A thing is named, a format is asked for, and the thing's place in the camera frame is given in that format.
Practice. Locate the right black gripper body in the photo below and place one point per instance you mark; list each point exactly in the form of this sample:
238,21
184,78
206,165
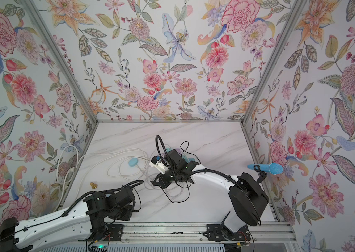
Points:
172,175

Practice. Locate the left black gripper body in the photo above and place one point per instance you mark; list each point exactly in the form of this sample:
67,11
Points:
123,214

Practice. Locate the teal earbud case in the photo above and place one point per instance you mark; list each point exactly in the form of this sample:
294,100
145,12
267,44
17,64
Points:
133,162

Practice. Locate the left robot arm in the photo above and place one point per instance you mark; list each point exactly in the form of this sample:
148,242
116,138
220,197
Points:
83,220

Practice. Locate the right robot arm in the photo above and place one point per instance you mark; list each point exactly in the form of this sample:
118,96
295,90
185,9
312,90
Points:
247,197

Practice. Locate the small brass knob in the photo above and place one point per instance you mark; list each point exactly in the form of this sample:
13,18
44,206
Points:
93,185

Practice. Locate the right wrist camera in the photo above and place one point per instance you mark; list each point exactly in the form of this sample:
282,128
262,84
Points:
157,163

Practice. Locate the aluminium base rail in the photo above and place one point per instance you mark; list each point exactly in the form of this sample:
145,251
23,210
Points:
200,232

